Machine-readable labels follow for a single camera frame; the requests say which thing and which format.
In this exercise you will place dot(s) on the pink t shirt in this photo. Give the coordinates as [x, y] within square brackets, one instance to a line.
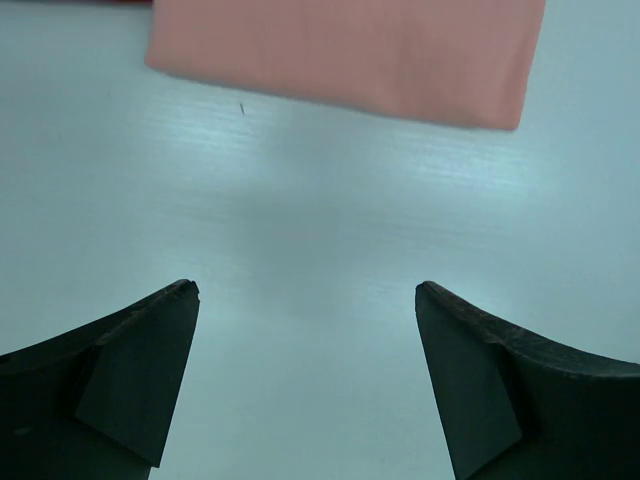
[454, 63]

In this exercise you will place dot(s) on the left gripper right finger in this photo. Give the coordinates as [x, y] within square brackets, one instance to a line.
[516, 405]

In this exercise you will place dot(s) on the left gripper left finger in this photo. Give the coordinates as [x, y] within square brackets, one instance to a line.
[97, 401]

